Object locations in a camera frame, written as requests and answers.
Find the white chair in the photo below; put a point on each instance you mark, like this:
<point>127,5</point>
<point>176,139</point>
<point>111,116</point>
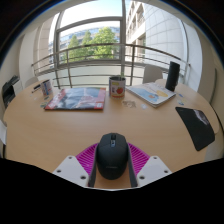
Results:
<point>31,81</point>
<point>152,74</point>

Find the red magazine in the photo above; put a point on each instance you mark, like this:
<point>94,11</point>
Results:
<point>76,99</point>

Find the black printed mouse pad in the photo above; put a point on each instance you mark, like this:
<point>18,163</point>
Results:
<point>196,128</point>

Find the white mug with fruit print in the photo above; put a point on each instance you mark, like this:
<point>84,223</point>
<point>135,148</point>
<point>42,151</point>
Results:
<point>117,88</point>

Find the metal balcony railing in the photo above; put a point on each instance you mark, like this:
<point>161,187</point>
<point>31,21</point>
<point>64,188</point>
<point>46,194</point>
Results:
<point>100,62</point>

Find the small blue sticker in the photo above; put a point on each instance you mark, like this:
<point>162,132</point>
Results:
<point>180,95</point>

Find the black computer mouse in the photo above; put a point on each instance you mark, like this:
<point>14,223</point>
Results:
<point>112,156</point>

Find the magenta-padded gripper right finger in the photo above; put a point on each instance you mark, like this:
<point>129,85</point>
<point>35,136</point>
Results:
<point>154,167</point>

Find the white illustrated book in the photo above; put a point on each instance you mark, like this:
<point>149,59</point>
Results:
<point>151,94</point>

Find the small picture card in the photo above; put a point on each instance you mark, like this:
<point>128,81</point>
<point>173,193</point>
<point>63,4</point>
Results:
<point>129,104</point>

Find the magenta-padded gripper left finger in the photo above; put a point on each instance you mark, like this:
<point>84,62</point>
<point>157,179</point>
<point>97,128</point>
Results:
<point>68,168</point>

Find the black cylindrical bottle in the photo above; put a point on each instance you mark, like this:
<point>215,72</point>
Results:
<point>172,76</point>

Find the black printer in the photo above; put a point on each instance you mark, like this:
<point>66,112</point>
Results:
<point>9,91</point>

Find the white cup with pens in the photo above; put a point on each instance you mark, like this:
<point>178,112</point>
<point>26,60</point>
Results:
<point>47,88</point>

